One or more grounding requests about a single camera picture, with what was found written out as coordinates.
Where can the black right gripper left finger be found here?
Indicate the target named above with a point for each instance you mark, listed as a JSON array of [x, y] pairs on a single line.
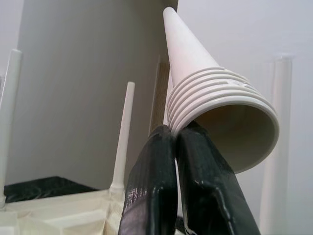
[[151, 186]]

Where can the white plastic table top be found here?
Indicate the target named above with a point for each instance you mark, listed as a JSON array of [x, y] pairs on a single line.
[[61, 215]]

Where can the beige door frame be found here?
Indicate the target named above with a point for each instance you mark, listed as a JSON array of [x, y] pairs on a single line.
[[161, 85]]

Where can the white plastic table leg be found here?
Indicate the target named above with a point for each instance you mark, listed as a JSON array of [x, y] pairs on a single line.
[[278, 122], [11, 98], [185, 49], [123, 147]]

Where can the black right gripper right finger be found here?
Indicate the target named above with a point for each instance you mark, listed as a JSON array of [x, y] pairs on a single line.
[[210, 195]]

